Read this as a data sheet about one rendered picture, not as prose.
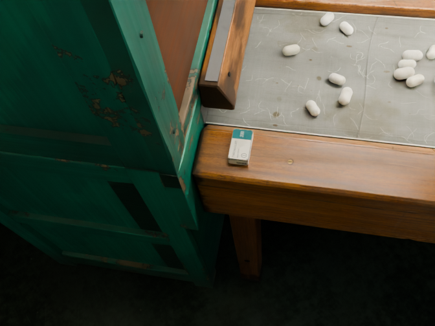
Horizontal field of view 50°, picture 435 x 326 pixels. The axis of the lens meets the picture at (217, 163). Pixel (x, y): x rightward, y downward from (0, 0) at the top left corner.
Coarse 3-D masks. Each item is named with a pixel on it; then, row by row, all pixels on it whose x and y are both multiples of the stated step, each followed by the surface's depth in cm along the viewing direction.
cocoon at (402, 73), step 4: (400, 68) 88; (404, 68) 88; (408, 68) 88; (412, 68) 88; (396, 72) 88; (400, 72) 88; (404, 72) 87; (408, 72) 87; (412, 72) 88; (396, 76) 88; (400, 76) 88; (404, 76) 88; (408, 76) 88
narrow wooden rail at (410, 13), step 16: (256, 0) 99; (272, 0) 98; (288, 0) 98; (304, 0) 97; (320, 0) 97; (336, 0) 96; (352, 0) 96; (368, 0) 96; (384, 0) 95; (400, 0) 95; (416, 0) 95; (432, 0) 94; (400, 16) 96; (416, 16) 95; (432, 16) 95
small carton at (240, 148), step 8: (232, 136) 82; (240, 136) 82; (248, 136) 81; (232, 144) 81; (240, 144) 81; (248, 144) 81; (232, 152) 80; (240, 152) 80; (248, 152) 80; (232, 160) 80; (240, 160) 80; (248, 160) 80
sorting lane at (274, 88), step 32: (256, 32) 98; (288, 32) 97; (320, 32) 96; (384, 32) 95; (416, 32) 94; (256, 64) 94; (288, 64) 93; (320, 64) 93; (352, 64) 92; (384, 64) 91; (416, 64) 90; (256, 96) 90; (288, 96) 90; (320, 96) 89; (352, 96) 88; (384, 96) 88; (416, 96) 87; (256, 128) 87; (288, 128) 87; (320, 128) 86; (352, 128) 85; (384, 128) 85; (416, 128) 84
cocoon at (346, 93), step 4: (344, 88) 87; (348, 88) 87; (344, 92) 87; (348, 92) 87; (352, 92) 87; (340, 96) 87; (344, 96) 86; (348, 96) 86; (340, 100) 87; (344, 100) 86; (348, 100) 86; (344, 104) 87
